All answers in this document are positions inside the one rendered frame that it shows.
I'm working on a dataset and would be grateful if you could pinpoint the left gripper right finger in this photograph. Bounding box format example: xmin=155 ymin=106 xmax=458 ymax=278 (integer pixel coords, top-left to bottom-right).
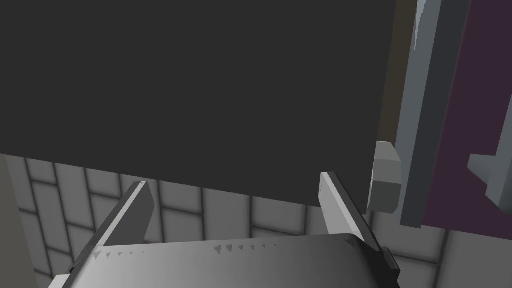
xmin=318 ymin=171 xmax=382 ymax=253

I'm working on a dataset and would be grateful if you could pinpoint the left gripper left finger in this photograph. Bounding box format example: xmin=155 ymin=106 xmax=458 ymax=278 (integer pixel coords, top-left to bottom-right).
xmin=81 ymin=180 xmax=156 ymax=257

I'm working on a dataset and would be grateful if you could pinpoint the dark grey cupboard door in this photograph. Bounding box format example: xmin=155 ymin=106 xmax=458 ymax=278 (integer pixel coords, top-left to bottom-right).
xmin=0 ymin=0 xmax=398 ymax=217

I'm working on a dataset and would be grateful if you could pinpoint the purple cupboard door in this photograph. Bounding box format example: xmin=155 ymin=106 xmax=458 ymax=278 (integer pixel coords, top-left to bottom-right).
xmin=423 ymin=0 xmax=512 ymax=242

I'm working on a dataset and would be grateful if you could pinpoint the grey bar handle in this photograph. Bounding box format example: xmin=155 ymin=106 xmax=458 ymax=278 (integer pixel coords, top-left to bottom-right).
xmin=366 ymin=0 xmax=471 ymax=230
xmin=467 ymin=107 xmax=512 ymax=217

